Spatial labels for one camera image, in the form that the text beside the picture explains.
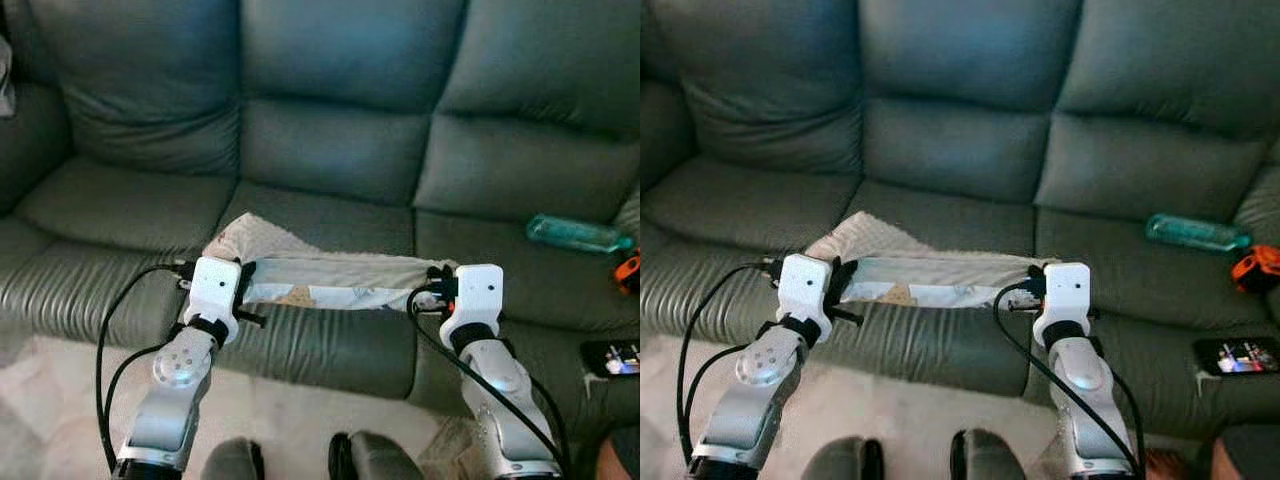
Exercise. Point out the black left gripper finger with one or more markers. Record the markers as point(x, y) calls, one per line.
point(845, 278)
point(247, 280)

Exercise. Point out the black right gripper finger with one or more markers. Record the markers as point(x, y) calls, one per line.
point(437, 275)
point(1035, 272)

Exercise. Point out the white patterned pillow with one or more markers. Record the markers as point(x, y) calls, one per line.
point(930, 270)
point(330, 272)

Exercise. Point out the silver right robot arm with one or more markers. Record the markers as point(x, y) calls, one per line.
point(505, 400)
point(1090, 395)

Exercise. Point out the grey-green leather sofa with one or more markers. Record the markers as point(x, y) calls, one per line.
point(330, 130)
point(960, 130)

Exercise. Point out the grey robot left leg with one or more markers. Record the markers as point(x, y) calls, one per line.
point(232, 462)
point(845, 462)

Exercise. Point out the grey robot leg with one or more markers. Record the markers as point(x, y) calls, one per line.
point(845, 462)
point(375, 458)
point(995, 458)
point(232, 462)

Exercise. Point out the teal plastic water bottle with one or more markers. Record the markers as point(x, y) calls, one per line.
point(1198, 232)
point(578, 233)

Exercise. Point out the grey robot right leg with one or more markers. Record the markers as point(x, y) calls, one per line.
point(375, 458)
point(995, 458)

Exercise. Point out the orange and black toy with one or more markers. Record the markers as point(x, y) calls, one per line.
point(628, 272)
point(1258, 268)

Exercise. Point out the person's leg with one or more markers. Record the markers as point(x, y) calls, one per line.
point(1240, 455)
point(620, 455)

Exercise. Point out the white cloth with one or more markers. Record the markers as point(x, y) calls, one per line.
point(6, 80)

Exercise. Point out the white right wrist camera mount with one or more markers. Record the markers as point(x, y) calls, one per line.
point(472, 300)
point(1062, 298)

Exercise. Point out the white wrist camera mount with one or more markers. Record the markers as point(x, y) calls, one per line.
point(212, 295)
point(472, 300)
point(805, 292)
point(1062, 298)

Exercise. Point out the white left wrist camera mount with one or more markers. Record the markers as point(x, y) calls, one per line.
point(805, 292)
point(212, 295)

